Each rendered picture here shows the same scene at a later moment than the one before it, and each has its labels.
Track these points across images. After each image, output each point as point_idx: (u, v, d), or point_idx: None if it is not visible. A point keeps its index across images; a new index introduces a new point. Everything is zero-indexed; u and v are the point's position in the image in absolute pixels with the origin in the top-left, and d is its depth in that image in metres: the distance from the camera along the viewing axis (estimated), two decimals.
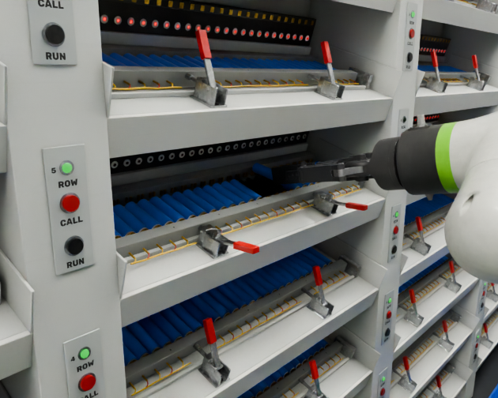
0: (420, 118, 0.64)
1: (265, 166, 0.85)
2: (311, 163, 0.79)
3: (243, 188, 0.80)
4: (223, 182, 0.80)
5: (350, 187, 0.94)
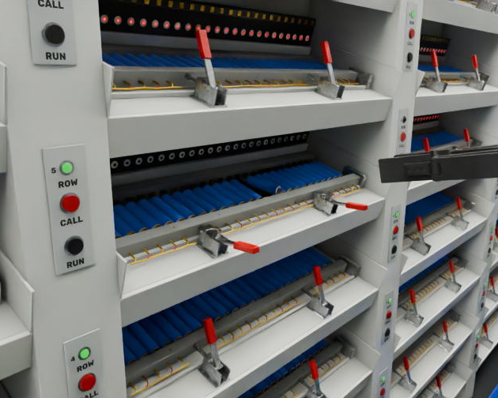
0: None
1: None
2: None
3: (243, 188, 0.80)
4: (223, 182, 0.80)
5: (350, 187, 0.94)
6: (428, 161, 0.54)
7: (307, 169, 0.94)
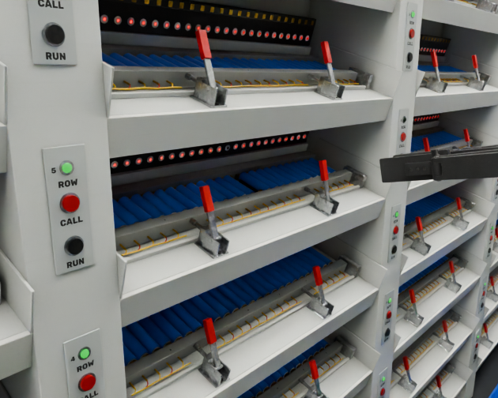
0: None
1: None
2: None
3: (236, 184, 0.80)
4: (216, 178, 0.81)
5: (350, 187, 0.94)
6: (428, 160, 0.55)
7: (301, 166, 0.95)
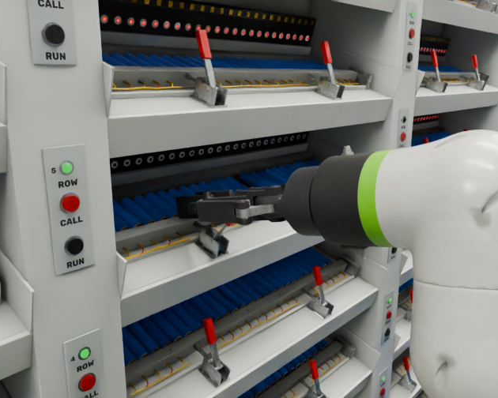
0: (364, 253, 0.49)
1: None
2: None
3: (238, 185, 0.80)
4: (217, 178, 0.81)
5: None
6: None
7: (303, 167, 0.94)
